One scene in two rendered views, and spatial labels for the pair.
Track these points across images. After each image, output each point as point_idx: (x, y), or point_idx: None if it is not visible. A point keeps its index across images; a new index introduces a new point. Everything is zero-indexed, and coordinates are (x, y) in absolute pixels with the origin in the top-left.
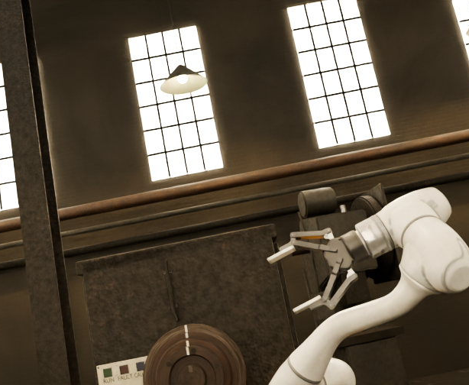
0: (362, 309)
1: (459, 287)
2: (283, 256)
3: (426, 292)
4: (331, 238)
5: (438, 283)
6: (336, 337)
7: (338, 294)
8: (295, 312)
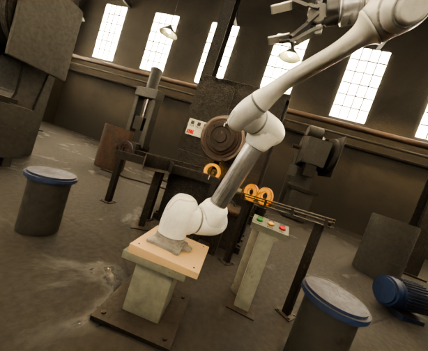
0: (311, 56)
1: (406, 17)
2: (281, 10)
3: (369, 30)
4: (320, 2)
5: (388, 9)
6: (285, 81)
7: (301, 35)
8: (268, 39)
